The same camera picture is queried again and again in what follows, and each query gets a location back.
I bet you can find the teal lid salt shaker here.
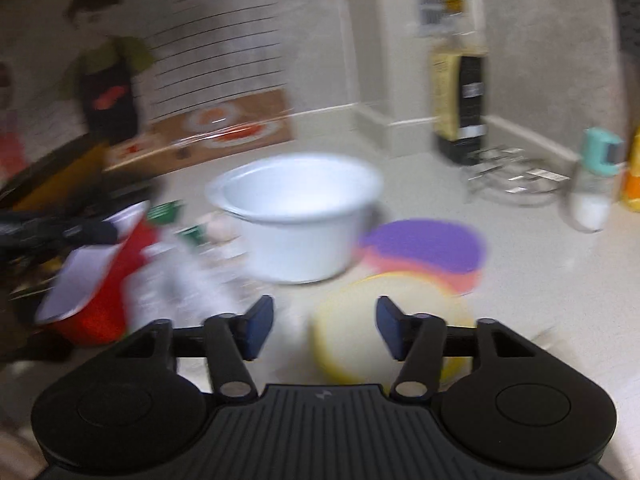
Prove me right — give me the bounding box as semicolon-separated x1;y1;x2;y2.
564;127;625;233

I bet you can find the dark soy sauce bottle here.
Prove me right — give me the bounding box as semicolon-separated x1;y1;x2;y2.
430;0;486;166

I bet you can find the orange detergent bottle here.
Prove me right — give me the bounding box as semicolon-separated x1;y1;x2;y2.
620;128;640;212

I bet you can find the white round plastic bowl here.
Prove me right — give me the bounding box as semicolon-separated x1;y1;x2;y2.
206;153;383;284

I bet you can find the metal wire steamer rack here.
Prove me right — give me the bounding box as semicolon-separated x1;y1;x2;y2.
462;146;570;208

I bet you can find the clear plastic bag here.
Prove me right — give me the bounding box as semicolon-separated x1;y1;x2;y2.
124;211;269;333

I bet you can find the purple pink sponge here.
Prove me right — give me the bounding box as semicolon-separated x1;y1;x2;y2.
357;218;487;294

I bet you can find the green snack wrapper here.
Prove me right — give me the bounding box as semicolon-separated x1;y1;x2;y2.
146;200;183;226

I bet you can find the black frying pan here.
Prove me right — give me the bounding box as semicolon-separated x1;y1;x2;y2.
1;136;164;218

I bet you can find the black perforated wall rack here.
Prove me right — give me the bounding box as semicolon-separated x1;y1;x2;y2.
614;0;640;58

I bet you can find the cartoon kitchen wall sticker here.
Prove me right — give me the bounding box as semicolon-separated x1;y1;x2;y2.
1;0;288;177

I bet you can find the yellow round scrub pad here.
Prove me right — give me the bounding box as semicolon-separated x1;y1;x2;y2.
311;272;474;389

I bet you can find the red rectangular food container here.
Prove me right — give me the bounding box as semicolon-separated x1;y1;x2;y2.
35;202;157;348

